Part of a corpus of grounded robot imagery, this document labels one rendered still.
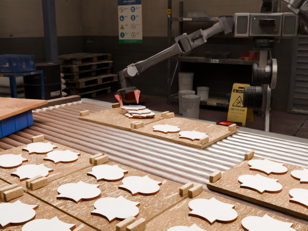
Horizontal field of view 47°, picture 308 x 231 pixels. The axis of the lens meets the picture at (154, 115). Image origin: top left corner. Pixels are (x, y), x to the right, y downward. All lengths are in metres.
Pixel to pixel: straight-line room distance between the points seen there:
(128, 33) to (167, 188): 6.72
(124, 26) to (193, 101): 2.93
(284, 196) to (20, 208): 0.78
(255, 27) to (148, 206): 1.64
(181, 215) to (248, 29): 1.64
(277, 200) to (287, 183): 0.14
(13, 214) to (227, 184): 0.66
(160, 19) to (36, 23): 2.45
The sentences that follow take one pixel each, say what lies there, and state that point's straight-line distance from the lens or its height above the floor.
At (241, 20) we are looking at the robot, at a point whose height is 1.48.
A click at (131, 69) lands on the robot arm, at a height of 1.20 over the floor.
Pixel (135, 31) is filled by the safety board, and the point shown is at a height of 1.35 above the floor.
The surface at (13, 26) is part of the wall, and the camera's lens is 7.29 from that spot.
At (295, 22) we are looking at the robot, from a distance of 2.47.
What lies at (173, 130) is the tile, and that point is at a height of 0.95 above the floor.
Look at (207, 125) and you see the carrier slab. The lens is 1.88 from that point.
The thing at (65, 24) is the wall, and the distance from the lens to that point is 8.17.
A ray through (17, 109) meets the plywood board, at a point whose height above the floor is 1.04.
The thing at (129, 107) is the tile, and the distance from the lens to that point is 2.09.
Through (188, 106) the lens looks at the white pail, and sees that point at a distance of 5.57.
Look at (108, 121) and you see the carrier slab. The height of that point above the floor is 0.94.
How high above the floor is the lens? 1.44
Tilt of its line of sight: 14 degrees down
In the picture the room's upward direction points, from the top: straight up
